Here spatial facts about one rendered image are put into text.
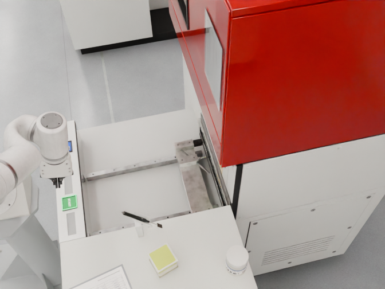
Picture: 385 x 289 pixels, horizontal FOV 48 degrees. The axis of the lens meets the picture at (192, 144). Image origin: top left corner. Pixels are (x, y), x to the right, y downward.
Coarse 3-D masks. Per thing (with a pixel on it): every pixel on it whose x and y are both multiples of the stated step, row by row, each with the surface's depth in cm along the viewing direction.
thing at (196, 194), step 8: (192, 152) 182; (184, 168) 178; (192, 168) 178; (184, 176) 175; (192, 176) 175; (200, 176) 175; (184, 184) 173; (192, 184) 173; (200, 184) 173; (192, 192) 171; (200, 192) 171; (192, 200) 169; (200, 200) 169; (208, 200) 169; (192, 208) 167
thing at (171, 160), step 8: (200, 152) 186; (152, 160) 184; (160, 160) 184; (168, 160) 184; (176, 160) 185; (120, 168) 182; (128, 168) 182; (136, 168) 182; (144, 168) 184; (88, 176) 180; (96, 176) 180; (104, 176) 182
